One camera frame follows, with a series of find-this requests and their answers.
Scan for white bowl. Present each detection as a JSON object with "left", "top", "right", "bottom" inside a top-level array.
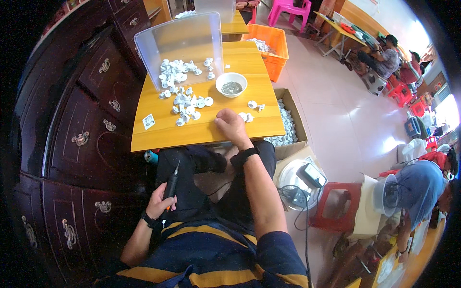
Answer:
[{"left": 215, "top": 72, "right": 249, "bottom": 99}]

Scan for clear plastic jar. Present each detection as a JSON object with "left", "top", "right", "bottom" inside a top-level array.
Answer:
[{"left": 372, "top": 174, "right": 401, "bottom": 217}]

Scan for person's right hand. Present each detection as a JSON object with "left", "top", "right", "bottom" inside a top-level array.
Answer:
[{"left": 214, "top": 108, "right": 254, "bottom": 151}]

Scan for black power supply box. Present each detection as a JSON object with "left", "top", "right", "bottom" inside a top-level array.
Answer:
[{"left": 299, "top": 162, "right": 328, "bottom": 189}]

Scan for pink plastic chair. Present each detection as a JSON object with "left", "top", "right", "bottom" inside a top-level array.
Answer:
[{"left": 267, "top": 0, "right": 312, "bottom": 33}]

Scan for clear plastic storage bin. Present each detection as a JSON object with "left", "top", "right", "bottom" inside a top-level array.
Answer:
[
  {"left": 193, "top": 0, "right": 237, "bottom": 24},
  {"left": 133, "top": 12, "right": 225, "bottom": 93}
]

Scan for person's body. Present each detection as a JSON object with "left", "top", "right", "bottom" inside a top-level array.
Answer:
[{"left": 93, "top": 219, "right": 311, "bottom": 288}]

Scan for black wrist band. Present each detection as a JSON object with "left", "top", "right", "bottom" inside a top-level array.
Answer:
[
  {"left": 140, "top": 210, "right": 159, "bottom": 229},
  {"left": 235, "top": 146, "right": 260, "bottom": 167}
]

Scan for person's left hand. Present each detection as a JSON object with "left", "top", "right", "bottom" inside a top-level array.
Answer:
[{"left": 146, "top": 182, "right": 178, "bottom": 221}]

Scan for heap of small metal screws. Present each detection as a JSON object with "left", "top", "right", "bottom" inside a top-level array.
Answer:
[{"left": 221, "top": 81, "right": 243, "bottom": 96}]

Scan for black electric screwdriver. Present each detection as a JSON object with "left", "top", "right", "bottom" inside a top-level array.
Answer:
[{"left": 159, "top": 160, "right": 181, "bottom": 221}]

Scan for black cable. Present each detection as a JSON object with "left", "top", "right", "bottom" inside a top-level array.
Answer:
[{"left": 278, "top": 184, "right": 313, "bottom": 288}]

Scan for dark wooden cabinet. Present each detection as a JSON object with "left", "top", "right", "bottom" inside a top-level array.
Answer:
[{"left": 12, "top": 0, "right": 161, "bottom": 285}]

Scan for white plastic bag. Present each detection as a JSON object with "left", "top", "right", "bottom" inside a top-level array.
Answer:
[{"left": 396, "top": 138, "right": 428, "bottom": 163}]

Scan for round white plastic lid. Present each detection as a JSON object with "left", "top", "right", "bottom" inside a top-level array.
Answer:
[{"left": 277, "top": 158, "right": 328, "bottom": 211}]

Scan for white plastic stool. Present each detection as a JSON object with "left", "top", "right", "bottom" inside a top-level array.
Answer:
[{"left": 363, "top": 70, "right": 388, "bottom": 96}]

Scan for pile of white plastic parts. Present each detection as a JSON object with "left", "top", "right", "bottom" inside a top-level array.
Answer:
[{"left": 158, "top": 57, "right": 217, "bottom": 127}]

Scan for black power adapter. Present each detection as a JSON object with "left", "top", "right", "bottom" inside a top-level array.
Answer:
[{"left": 287, "top": 187, "right": 312, "bottom": 210}]

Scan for blue plastic crate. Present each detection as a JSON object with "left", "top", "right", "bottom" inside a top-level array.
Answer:
[{"left": 404, "top": 117, "right": 423, "bottom": 139}]

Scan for person's legs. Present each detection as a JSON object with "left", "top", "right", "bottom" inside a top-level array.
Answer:
[{"left": 155, "top": 140, "right": 277, "bottom": 232}]

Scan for wooden table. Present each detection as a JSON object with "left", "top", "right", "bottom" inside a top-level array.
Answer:
[{"left": 219, "top": 10, "right": 250, "bottom": 35}]

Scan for red plastic stool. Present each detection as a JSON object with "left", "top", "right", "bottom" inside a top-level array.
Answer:
[{"left": 309, "top": 182, "right": 363, "bottom": 233}]

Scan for heap of red stools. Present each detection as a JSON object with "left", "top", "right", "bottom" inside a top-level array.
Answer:
[{"left": 386, "top": 75, "right": 415, "bottom": 108}]

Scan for cardboard box of white parts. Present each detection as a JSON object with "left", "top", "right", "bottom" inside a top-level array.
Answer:
[{"left": 264, "top": 88, "right": 309, "bottom": 161}]

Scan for orange plastic crate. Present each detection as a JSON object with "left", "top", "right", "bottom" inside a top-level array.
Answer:
[{"left": 241, "top": 23, "right": 290, "bottom": 83}]

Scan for folding table with goods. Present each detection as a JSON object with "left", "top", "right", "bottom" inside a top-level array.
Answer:
[{"left": 313, "top": 10, "right": 369, "bottom": 61}]

